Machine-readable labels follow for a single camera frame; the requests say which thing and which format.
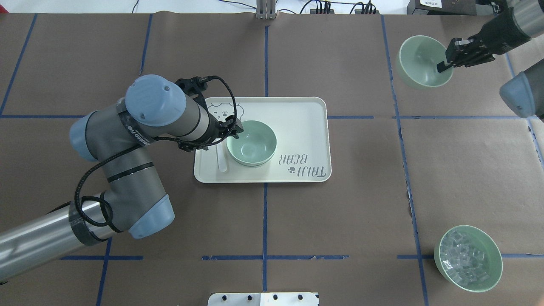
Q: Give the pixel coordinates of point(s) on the white plastic spoon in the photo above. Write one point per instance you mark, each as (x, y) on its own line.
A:
(221, 158)

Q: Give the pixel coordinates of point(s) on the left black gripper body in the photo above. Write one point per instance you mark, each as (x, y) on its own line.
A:
(215, 128)

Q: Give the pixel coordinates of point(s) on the green bowl with ice cubes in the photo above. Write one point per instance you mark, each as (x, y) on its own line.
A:
(493, 255)

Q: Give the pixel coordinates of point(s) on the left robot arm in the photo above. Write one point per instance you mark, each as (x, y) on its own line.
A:
(122, 191)

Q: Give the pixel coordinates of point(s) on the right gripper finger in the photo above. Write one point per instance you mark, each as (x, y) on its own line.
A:
(444, 66)

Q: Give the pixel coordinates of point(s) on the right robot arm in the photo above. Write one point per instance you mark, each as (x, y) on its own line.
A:
(524, 93)

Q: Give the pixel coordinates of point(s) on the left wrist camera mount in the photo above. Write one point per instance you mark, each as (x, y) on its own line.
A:
(193, 87)

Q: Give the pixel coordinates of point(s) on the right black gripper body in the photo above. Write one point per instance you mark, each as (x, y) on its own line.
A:
(498, 35)

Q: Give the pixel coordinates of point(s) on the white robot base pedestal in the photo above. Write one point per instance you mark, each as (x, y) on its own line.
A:
(264, 299)

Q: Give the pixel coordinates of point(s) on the green bowl on tray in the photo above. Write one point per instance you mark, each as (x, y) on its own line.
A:
(252, 164)

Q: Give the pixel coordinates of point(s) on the black box with label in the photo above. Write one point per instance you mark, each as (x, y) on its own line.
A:
(441, 7)

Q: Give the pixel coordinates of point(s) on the ice cubes pile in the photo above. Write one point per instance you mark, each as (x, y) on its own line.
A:
(463, 262)

